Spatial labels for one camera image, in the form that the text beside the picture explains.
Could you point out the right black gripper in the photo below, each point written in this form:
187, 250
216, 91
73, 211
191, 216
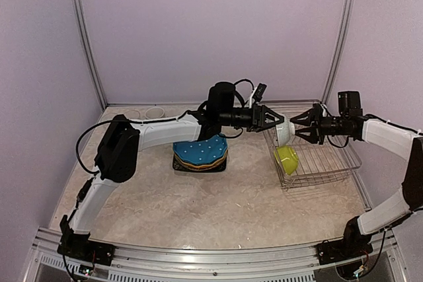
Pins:
316, 131

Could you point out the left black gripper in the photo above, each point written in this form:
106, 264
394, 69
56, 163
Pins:
259, 118

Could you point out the white patterned bowl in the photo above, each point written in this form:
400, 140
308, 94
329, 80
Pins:
284, 132

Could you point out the blue polka dot plate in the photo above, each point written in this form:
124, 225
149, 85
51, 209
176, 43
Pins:
204, 152

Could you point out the orange polka dot plate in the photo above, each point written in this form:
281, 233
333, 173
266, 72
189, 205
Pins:
201, 166

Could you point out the black square floral plate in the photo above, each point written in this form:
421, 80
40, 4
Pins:
181, 168

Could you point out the pale green mug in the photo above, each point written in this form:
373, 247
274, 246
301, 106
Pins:
155, 112

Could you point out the clear glass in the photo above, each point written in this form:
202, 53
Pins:
132, 114

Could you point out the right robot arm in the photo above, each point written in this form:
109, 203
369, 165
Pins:
352, 123

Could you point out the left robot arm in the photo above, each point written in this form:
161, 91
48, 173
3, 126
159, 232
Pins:
117, 152

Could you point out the yellow-green bowl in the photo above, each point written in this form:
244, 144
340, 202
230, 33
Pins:
288, 158

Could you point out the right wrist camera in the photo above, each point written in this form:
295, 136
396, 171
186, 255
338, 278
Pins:
320, 110

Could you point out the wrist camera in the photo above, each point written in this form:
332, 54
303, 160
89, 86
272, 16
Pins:
256, 94
320, 110

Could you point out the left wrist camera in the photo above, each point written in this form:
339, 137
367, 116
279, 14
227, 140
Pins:
256, 94

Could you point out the metal wire dish rack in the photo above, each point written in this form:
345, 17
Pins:
317, 164

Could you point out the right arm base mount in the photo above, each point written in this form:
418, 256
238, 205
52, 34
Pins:
329, 252

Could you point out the aluminium front frame rail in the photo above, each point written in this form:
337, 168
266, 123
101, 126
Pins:
136, 263

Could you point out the right vertical aluminium post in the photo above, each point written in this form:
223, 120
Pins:
338, 49

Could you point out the vertical aluminium post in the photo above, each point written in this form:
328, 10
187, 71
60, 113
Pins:
338, 49
88, 53

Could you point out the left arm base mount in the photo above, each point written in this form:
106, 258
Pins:
92, 252

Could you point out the left vertical aluminium post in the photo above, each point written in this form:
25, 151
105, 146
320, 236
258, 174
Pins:
88, 53

